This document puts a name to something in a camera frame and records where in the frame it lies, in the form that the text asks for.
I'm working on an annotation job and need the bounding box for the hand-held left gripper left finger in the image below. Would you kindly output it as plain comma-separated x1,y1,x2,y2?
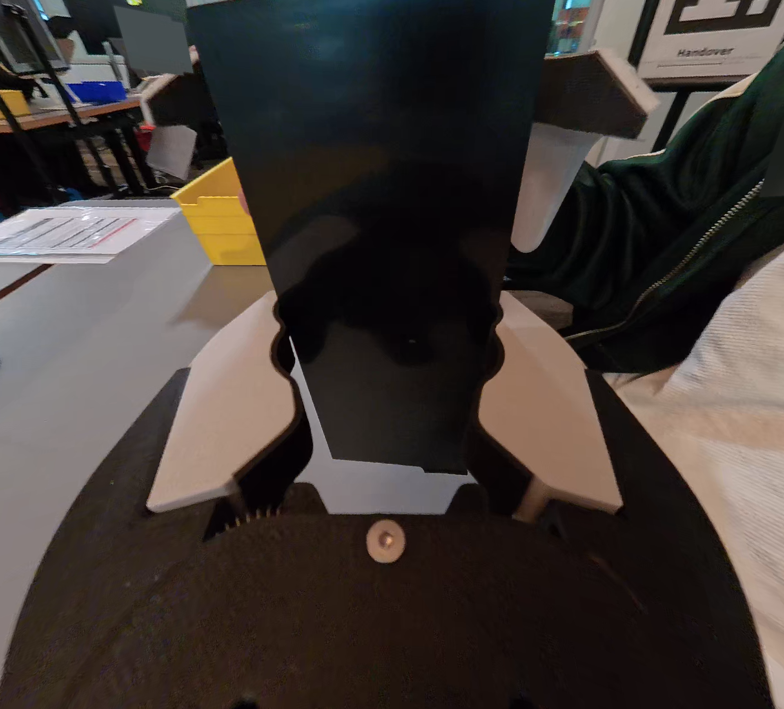
146,291,314,532

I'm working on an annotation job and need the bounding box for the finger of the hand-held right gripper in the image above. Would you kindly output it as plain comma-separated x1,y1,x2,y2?
138,44,216,128
510,47,661,255

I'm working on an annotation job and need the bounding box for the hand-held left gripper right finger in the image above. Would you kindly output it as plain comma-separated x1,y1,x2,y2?
468,291,624,523

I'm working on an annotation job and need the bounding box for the black sheet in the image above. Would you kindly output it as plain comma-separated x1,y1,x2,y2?
185,0,568,476

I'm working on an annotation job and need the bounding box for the person's right forearm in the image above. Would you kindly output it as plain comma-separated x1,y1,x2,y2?
507,161,693,301

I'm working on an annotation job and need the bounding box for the grey board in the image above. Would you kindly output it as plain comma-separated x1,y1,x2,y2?
146,125,198,181

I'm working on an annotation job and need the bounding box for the blue plastic bin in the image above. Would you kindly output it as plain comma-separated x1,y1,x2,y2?
64,80,127,105

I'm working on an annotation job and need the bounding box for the wooden desk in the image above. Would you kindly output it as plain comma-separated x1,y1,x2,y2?
0,96,151,198

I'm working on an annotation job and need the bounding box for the person's green jacket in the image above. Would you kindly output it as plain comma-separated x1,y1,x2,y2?
560,51,784,374

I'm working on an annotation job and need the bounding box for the printed paper sheet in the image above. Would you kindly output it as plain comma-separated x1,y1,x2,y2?
0,206,183,264

